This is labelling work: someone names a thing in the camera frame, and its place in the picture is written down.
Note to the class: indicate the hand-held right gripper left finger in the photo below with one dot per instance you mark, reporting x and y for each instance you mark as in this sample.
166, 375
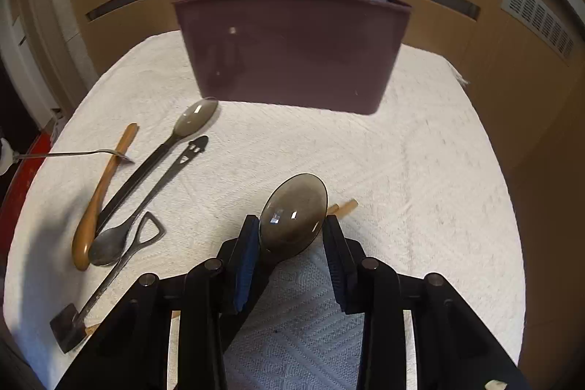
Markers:
244, 273

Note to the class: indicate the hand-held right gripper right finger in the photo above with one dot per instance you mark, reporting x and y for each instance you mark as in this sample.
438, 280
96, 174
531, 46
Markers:
340, 275

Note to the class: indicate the smoky translucent plastic spoon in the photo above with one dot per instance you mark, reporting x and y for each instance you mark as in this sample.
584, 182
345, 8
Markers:
292, 214
194, 116

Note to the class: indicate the wooden spoon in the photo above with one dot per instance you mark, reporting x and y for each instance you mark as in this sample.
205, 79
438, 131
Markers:
84, 241

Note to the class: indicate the dark metal shovel-shaped spoon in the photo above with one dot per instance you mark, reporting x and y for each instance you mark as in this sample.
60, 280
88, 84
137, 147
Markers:
66, 326

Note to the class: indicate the silver metal fork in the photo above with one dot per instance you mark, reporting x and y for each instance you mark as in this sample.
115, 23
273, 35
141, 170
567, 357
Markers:
68, 154

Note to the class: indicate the maroon plastic utensil holder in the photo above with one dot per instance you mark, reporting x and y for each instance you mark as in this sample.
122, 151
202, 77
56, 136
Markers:
292, 52

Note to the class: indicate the white woven towel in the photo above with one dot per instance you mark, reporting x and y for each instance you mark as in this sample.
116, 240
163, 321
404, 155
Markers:
365, 166

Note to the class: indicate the red board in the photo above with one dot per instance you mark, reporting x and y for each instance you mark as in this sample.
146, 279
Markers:
32, 148

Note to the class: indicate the short grey vent grille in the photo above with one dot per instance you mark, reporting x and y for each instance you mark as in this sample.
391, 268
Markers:
537, 17

